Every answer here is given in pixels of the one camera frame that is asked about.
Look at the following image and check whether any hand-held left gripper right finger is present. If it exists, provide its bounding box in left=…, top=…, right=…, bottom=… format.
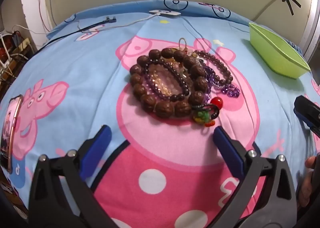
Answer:
left=213, top=126, right=299, bottom=228

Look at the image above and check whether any smartphone with pink case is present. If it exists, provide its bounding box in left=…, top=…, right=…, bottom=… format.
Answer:
left=0, top=94, right=24, bottom=174

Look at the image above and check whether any person's right hand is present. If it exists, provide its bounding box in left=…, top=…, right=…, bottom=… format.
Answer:
left=299, top=156, right=317, bottom=208

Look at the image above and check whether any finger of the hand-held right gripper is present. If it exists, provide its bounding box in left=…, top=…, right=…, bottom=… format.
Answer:
left=294, top=96, right=320, bottom=141

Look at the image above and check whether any large walnut bead bracelet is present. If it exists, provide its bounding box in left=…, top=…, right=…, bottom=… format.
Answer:
left=129, top=48, right=209, bottom=119

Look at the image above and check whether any blue cartoon pig blanket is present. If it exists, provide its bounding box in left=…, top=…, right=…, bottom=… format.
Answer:
left=0, top=0, right=320, bottom=228

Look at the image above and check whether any white charging device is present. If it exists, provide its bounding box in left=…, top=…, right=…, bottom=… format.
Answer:
left=149, top=10, right=181, bottom=18

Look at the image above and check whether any brown purple bead bracelet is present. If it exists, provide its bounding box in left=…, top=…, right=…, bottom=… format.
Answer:
left=194, top=50, right=233, bottom=87

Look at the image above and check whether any power strip with cables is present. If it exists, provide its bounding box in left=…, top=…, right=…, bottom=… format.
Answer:
left=0, top=25, right=34, bottom=79

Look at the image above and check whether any purple crystal bracelet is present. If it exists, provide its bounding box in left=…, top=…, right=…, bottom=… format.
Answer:
left=204, top=66, right=240, bottom=97

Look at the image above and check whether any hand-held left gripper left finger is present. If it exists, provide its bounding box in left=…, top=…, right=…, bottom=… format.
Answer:
left=28, top=125, right=118, bottom=228

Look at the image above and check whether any green plastic bin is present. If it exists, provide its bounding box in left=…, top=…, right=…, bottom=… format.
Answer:
left=249, top=22, right=311, bottom=79

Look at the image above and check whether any dark small bead bracelet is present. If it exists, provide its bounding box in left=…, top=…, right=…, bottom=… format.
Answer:
left=145, top=59, right=192, bottom=101

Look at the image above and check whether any white window frame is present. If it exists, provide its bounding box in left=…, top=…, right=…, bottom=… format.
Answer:
left=300, top=0, right=320, bottom=56

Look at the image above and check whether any colourful charm hair tie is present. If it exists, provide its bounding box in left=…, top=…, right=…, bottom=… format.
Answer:
left=191, top=96, right=224, bottom=128

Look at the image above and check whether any black cable with connector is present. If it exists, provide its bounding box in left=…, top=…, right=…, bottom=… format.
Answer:
left=37, top=16, right=117, bottom=51

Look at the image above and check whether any lavender bead bracelet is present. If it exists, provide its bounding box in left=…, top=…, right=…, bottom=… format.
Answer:
left=146, top=67, right=184, bottom=97

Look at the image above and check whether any white wall cable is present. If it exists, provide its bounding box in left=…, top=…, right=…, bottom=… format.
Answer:
left=252, top=0, right=285, bottom=21

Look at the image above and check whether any white charging cable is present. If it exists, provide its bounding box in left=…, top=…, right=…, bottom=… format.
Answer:
left=76, top=13, right=157, bottom=31

